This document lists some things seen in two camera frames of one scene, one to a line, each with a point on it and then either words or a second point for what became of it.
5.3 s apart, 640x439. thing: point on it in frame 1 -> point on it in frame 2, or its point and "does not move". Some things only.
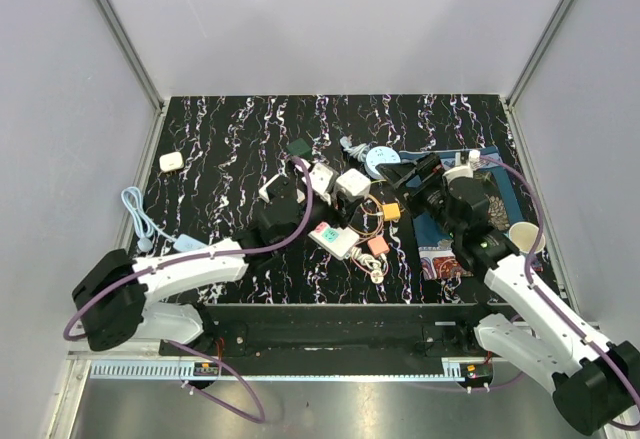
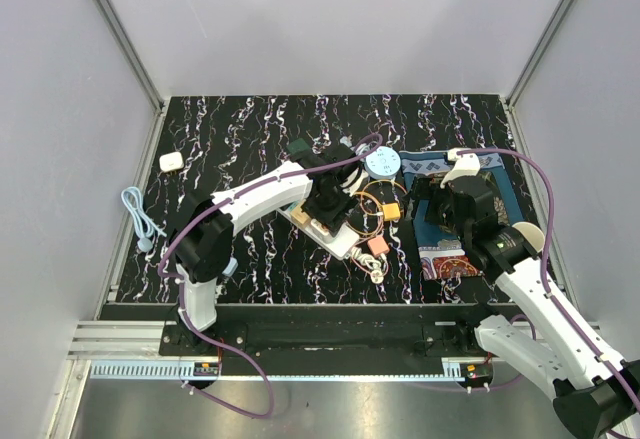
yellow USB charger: (391, 211) does not move
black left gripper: (344, 209) -> (335, 219)
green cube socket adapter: (299, 147) does not move
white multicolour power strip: (334, 240) does not move
